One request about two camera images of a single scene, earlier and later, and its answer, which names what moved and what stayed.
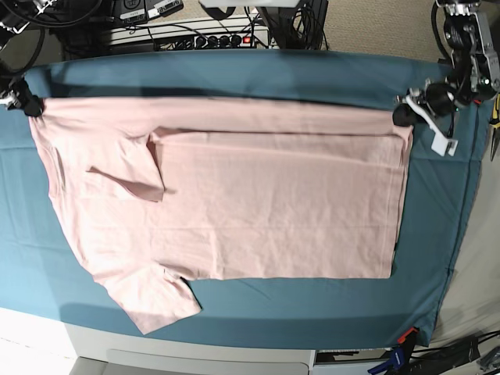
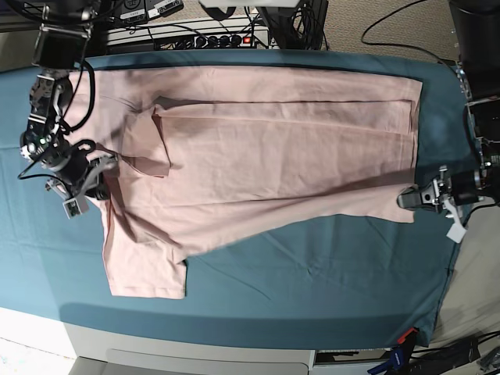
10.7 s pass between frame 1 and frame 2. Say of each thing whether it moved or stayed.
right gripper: moved
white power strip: stayed
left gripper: moved
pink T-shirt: moved
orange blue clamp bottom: stayed
